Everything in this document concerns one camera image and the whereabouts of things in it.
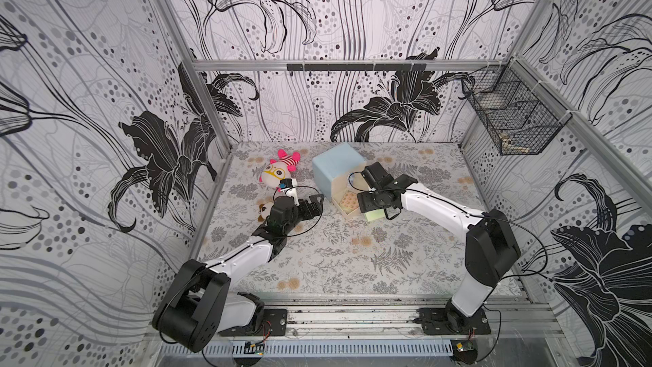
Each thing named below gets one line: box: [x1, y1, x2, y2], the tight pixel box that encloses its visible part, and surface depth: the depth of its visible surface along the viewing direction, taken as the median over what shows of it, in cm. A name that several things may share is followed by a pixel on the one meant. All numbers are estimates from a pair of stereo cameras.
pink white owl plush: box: [258, 148, 302, 189], surface depth 106 cm
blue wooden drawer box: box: [312, 142, 368, 219], surface depth 95 cm
